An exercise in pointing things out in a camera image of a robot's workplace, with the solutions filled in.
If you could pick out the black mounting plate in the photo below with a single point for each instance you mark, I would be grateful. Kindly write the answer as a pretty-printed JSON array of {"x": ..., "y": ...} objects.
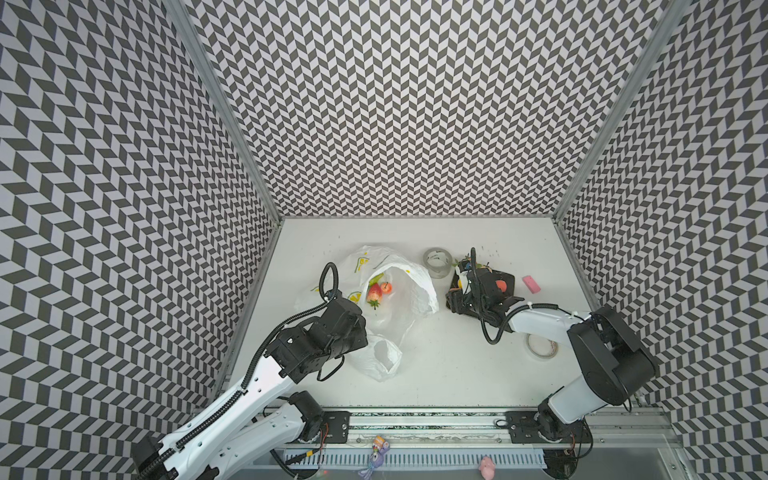
[
  {"x": 330, "y": 428},
  {"x": 528, "y": 427}
]

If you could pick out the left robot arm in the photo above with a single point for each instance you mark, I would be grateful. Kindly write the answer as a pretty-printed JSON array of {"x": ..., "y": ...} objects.
[{"x": 269, "y": 383}]

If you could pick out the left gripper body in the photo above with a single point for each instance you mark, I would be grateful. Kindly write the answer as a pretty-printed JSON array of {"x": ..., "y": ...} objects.
[{"x": 355, "y": 341}]

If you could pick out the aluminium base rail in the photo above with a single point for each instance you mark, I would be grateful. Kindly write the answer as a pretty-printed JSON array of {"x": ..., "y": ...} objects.
[{"x": 440, "y": 429}]

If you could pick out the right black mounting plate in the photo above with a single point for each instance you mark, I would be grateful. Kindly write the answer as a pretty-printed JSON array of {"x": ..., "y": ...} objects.
[{"x": 528, "y": 427}]

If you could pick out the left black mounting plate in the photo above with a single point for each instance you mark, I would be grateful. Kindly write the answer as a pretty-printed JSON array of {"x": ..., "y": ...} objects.
[{"x": 330, "y": 428}]

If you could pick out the pink toy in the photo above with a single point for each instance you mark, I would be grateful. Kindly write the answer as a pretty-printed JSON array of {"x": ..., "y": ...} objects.
[{"x": 487, "y": 468}]

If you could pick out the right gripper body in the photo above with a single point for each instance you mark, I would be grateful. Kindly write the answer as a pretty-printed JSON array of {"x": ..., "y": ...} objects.
[{"x": 474, "y": 298}]

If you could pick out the pink eraser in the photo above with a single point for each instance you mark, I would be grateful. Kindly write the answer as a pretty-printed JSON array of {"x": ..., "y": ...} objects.
[{"x": 531, "y": 284}]

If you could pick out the black tray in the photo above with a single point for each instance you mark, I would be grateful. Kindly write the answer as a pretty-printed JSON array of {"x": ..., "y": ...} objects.
[{"x": 481, "y": 284}]

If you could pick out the clear tape roll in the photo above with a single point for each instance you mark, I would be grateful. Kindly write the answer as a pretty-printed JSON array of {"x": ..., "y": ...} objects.
[{"x": 439, "y": 262}]

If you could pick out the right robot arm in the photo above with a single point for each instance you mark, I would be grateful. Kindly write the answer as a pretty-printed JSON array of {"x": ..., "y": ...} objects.
[{"x": 613, "y": 361}]

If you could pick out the purple toy figure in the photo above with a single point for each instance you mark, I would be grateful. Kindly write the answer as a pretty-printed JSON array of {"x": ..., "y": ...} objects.
[{"x": 376, "y": 459}]

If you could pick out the white plastic bag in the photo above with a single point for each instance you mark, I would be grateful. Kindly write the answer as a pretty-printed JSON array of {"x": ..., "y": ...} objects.
[{"x": 412, "y": 299}]

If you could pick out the beige tape roll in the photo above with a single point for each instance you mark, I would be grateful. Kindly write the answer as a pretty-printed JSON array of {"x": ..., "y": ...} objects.
[{"x": 540, "y": 348}]

